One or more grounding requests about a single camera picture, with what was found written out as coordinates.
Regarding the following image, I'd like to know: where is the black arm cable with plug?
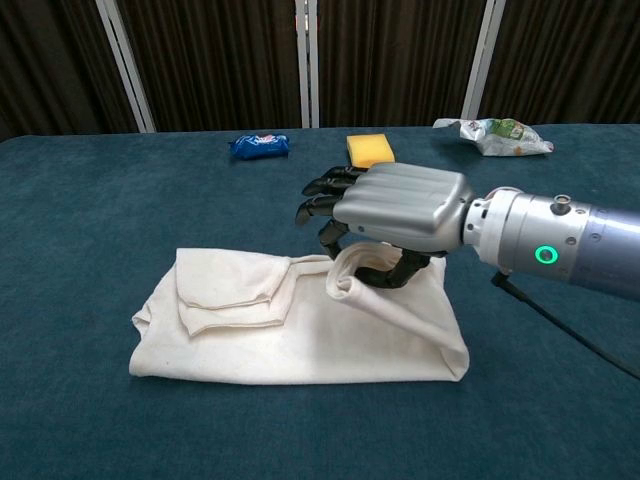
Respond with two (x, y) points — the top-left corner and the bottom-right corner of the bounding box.
(490, 272), (640, 381)

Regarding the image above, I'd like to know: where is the white T-shirt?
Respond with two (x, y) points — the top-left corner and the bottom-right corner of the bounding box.
(128, 243), (470, 386)

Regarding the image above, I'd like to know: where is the crumpled white green packet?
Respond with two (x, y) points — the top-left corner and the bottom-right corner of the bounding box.
(432, 117), (555, 158)

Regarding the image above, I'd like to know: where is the black partition screen panel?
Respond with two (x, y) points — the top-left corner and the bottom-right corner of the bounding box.
(478, 0), (640, 126)
(0, 0), (144, 141)
(316, 0), (487, 129)
(117, 0), (305, 134)

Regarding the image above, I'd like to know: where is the yellow sponge block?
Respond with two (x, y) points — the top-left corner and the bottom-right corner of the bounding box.
(346, 132), (397, 169)

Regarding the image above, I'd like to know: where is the blue snack packet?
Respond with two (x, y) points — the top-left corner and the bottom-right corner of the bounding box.
(228, 131), (293, 161)

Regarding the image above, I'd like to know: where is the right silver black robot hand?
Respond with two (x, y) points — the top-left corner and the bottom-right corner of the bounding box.
(295, 162), (475, 291)

